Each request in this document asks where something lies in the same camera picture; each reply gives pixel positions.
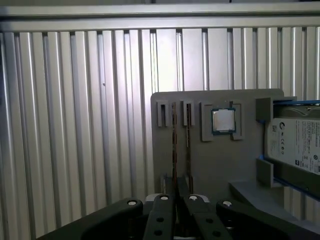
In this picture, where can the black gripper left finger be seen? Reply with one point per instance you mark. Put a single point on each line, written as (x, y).
(162, 211)

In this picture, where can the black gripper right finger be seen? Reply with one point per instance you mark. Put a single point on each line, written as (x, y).
(200, 212)

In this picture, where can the dark RAM stick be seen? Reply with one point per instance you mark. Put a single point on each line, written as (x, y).
(174, 140)

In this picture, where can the grey parts rack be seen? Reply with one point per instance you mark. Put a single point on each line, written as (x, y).
(217, 160)

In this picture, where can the silver CPU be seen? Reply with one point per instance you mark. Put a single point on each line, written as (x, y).
(223, 121)

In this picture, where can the hard disk in blue carrier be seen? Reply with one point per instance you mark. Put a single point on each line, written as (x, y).
(292, 140)

